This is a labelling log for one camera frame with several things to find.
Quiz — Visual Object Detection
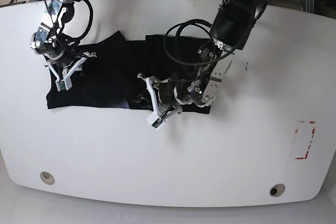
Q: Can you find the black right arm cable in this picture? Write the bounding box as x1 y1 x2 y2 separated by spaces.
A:
34 0 94 59

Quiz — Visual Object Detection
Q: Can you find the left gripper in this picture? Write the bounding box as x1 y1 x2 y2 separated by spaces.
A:
156 79 207 108

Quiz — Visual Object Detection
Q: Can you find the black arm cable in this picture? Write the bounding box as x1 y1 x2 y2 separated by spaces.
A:
163 19 213 83
34 0 94 59

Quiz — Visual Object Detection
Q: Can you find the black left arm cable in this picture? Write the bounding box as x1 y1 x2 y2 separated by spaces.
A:
163 19 213 83

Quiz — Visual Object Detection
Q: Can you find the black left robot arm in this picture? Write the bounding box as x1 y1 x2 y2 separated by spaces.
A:
158 0 268 108

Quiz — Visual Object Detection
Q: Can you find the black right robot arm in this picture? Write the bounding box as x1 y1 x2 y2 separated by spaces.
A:
30 0 93 74

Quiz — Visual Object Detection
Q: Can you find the table grommet hole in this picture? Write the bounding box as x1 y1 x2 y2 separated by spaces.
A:
269 184 286 197
40 172 55 185

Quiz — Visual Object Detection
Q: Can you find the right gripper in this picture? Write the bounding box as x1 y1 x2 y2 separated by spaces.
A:
30 34 86 76

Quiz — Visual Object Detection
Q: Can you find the left table grommet hole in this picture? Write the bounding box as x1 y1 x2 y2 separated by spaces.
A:
40 172 55 185

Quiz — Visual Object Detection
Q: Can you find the black t-shirt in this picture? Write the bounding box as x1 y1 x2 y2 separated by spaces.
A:
46 30 212 115

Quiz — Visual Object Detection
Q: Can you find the right table grommet hole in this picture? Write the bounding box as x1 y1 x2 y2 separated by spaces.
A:
269 184 286 197

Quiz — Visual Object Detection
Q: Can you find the red tape rectangle marking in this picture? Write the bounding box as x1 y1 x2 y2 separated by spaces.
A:
292 121 316 160

